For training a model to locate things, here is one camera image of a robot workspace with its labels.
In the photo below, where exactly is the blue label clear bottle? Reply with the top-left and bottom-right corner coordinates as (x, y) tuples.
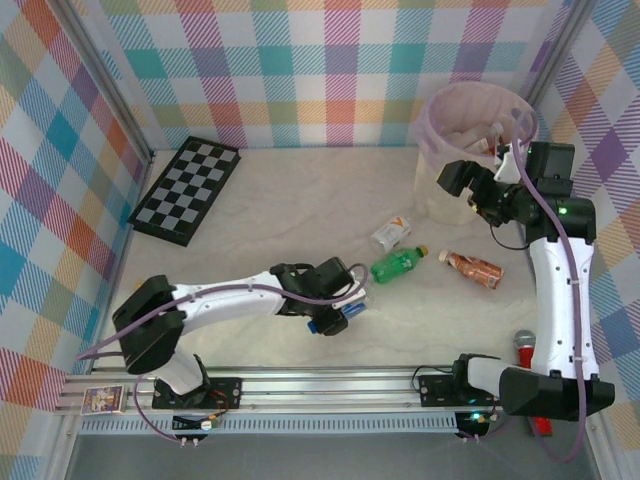
(307, 298), (370, 335)

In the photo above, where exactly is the white orange label clear bottle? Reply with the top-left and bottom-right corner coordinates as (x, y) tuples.
(370, 215), (413, 253)

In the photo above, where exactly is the crushed clear plastic bottle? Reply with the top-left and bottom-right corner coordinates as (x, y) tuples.
(444, 127), (479, 151)

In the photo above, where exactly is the beige round bin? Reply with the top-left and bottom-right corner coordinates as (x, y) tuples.
(412, 82), (541, 224)

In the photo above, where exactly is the purple plastic bin liner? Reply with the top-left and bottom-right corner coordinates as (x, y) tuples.
(412, 82), (541, 166)

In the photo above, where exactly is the green plastic bottle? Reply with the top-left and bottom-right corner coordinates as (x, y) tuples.
(369, 243), (431, 286)

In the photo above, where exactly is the orange label plastic bottle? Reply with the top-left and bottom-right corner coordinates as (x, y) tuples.
(438, 248), (505, 290)

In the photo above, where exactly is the red toy microphone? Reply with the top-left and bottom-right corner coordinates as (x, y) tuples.
(513, 329), (554, 437)

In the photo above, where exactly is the black grey chessboard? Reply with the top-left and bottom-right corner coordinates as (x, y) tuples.
(128, 135), (242, 249)

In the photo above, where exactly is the black connector board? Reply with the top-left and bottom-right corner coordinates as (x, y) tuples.
(453, 408), (496, 441)
(171, 410), (224, 435)

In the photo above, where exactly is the playing card deck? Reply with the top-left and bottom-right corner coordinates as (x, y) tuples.
(80, 384), (126, 415)

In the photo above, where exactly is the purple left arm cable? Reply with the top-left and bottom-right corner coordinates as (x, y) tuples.
(74, 263), (372, 362)

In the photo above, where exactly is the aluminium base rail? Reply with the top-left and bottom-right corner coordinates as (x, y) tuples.
(54, 367), (614, 414)

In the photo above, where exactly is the grey slotted cable duct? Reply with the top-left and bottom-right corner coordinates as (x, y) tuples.
(79, 413), (461, 435)

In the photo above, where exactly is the aluminium frame post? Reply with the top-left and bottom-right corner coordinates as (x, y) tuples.
(52, 0), (155, 166)
(522, 0), (600, 96)

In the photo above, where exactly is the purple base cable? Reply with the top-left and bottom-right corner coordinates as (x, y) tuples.
(132, 379), (201, 444)
(459, 412), (516, 444)

